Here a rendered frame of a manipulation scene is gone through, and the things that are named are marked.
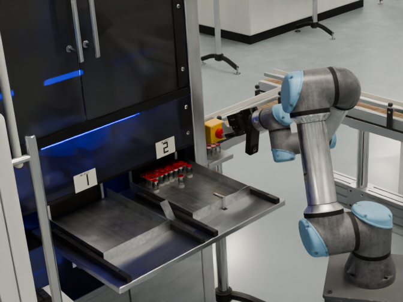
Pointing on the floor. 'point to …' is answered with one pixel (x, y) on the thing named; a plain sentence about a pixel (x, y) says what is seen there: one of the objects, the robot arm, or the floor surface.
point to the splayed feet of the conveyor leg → (234, 296)
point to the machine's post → (198, 123)
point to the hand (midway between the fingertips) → (225, 135)
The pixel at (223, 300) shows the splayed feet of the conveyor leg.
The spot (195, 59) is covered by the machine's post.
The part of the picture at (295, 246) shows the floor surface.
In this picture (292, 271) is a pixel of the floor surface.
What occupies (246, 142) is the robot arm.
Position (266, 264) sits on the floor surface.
